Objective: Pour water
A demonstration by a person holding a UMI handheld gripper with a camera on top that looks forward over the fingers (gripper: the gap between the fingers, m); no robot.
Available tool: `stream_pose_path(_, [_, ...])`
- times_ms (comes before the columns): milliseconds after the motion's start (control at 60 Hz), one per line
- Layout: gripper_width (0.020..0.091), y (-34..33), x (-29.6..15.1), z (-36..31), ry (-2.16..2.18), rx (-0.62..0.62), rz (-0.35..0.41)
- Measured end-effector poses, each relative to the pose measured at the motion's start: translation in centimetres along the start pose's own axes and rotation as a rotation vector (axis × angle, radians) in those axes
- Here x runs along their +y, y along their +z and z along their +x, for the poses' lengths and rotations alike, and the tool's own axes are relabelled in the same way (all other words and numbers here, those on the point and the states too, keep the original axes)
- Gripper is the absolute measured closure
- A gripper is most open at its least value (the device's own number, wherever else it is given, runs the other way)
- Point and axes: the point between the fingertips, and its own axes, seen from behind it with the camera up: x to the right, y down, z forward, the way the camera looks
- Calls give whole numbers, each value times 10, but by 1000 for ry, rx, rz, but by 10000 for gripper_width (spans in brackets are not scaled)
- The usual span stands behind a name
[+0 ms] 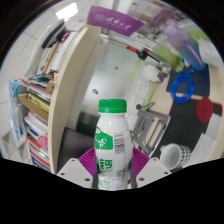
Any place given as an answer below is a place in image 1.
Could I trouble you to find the grey metal laptop stand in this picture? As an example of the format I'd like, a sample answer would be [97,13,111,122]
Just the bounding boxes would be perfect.
[131,108,172,158]

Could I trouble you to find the coiled blue cable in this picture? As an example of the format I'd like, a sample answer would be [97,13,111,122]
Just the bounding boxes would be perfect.
[169,70,196,105]

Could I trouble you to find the purple hanging pennant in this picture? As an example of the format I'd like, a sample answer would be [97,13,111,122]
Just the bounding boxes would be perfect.
[86,5,144,38]

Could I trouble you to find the black desk mat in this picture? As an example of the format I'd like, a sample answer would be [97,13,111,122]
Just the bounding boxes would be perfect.
[151,66,224,161]

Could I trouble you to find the ceiling light panels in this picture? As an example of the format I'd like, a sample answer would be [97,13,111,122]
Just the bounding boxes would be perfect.
[54,2,79,20]

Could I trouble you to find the dark wine bottle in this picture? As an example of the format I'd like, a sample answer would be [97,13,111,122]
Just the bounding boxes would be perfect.
[126,44,159,64]

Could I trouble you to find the black-white patterned cup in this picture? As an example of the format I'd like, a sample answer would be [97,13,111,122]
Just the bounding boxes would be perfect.
[159,143,193,171]

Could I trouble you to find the wooden shelf with books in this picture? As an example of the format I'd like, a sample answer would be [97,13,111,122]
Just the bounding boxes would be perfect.
[8,19,103,174]

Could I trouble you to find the small dark screen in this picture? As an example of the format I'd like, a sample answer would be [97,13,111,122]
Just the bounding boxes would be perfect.
[76,111,101,129]

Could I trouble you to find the black computer monitor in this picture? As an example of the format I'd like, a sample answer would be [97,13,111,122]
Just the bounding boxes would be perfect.
[56,126,98,174]

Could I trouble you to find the white round jar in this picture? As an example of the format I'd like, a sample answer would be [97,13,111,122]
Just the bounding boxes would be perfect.
[141,63,161,84]

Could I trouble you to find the group photo poster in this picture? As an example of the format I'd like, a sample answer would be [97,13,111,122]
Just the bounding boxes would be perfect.
[128,0,188,33]

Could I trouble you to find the white wall socket row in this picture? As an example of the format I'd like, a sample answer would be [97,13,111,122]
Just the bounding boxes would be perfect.
[124,78,153,131]

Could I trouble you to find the white green-capped drink bottle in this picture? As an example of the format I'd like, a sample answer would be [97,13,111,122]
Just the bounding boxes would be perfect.
[94,98,134,192]

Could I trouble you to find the crumpled white tissue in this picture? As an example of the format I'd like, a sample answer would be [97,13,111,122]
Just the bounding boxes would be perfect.
[198,38,221,69]

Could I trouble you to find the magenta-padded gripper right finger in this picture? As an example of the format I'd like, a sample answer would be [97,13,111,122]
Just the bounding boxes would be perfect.
[128,147,172,188]

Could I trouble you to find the white folded paper towel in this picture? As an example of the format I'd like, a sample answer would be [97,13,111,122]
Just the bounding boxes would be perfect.
[194,114,224,158]

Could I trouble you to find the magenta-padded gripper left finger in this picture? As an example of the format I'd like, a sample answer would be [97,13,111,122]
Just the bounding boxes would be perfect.
[56,147,99,189]

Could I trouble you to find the purple translucent water bottle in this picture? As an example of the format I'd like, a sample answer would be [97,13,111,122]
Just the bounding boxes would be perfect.
[163,19,208,72]

